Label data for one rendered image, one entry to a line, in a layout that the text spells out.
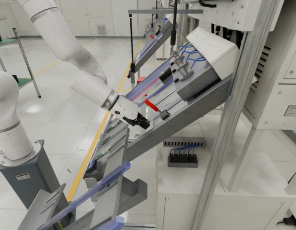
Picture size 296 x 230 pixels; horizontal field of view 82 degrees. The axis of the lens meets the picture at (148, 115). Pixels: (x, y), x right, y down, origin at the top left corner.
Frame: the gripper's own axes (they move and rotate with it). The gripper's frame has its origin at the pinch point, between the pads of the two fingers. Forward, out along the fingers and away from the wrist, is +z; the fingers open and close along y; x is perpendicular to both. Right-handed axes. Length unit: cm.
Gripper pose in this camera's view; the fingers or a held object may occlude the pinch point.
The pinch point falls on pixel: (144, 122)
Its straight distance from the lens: 72.0
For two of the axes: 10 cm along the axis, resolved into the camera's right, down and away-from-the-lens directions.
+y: 0.4, -5.4, 8.4
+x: -6.2, 6.5, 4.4
